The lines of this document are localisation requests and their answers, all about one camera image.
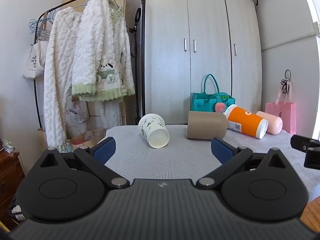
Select pink cup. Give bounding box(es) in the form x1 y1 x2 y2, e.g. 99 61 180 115
256 111 283 135

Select long white fleece robe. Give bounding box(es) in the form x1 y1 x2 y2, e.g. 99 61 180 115
43 7 88 153

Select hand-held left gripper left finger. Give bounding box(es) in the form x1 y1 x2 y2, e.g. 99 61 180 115
37 137 130 189

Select teal felt tote bag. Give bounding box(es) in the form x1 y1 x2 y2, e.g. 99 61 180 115
191 74 236 113

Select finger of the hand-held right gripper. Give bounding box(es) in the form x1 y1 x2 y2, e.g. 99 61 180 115
290 134 320 153
304 147 320 169

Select pink paper gift bag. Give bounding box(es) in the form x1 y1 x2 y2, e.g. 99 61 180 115
265 81 297 135

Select brown paper bag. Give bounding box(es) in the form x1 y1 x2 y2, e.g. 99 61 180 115
68 126 107 153

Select orange cup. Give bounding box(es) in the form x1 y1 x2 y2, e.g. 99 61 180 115
224 104 269 139

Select white printed tote bag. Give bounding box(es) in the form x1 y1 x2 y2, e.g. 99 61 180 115
22 41 49 81

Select white fleece pants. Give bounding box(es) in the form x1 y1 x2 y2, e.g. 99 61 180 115
86 100 126 131

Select black hair ties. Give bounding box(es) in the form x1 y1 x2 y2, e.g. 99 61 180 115
280 69 293 94

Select white green-trimmed fleece top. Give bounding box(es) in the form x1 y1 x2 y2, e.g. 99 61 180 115
72 0 136 103

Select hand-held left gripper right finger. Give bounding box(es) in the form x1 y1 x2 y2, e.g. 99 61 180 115
196 137 290 190

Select dark wooden cabinet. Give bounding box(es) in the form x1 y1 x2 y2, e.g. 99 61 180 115
0 140 26 231

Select black metal clothes rack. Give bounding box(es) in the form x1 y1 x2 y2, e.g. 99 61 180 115
33 0 147 131

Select white leaf-print cup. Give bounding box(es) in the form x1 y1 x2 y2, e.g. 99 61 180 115
138 113 170 149

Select grey three-door wardrobe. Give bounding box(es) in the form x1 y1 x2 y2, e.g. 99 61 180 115
141 0 263 126

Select bunch of wire hangers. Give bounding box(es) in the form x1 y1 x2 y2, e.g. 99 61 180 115
28 10 56 42

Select tan cup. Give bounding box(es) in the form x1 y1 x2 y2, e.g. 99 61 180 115
187 111 228 141

